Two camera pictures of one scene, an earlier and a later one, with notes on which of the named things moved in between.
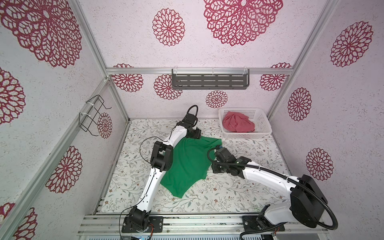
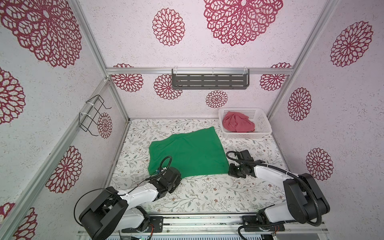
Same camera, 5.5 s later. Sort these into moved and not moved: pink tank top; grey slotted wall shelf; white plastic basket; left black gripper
Moved: left black gripper
Not moved: white plastic basket; grey slotted wall shelf; pink tank top
